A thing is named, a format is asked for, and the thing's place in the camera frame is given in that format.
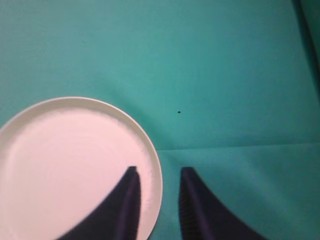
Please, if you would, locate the green cloth backdrop and tablecloth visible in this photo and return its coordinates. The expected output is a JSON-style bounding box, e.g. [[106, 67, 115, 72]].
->
[[0, 0, 320, 240]]

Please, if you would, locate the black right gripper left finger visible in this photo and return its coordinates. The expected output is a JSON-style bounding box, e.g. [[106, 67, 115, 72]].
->
[[59, 166, 141, 240]]

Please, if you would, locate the cream round plastic plate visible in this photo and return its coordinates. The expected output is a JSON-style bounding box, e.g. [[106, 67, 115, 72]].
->
[[0, 97, 163, 240]]

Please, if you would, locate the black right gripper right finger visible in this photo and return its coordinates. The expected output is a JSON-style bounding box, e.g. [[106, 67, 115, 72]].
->
[[178, 167, 265, 240]]

